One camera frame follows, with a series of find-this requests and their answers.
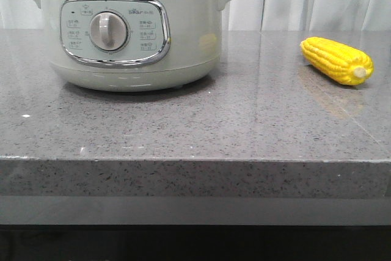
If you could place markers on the yellow plastic corn cob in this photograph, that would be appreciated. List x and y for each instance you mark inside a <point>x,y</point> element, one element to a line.
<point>342,63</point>

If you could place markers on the pale green electric cooking pot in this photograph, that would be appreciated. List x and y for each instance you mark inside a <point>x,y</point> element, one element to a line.
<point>132,45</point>

